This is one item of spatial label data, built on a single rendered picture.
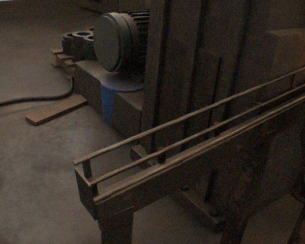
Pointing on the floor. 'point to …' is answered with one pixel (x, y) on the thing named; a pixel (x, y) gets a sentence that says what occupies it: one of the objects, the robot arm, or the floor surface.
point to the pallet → (74, 51)
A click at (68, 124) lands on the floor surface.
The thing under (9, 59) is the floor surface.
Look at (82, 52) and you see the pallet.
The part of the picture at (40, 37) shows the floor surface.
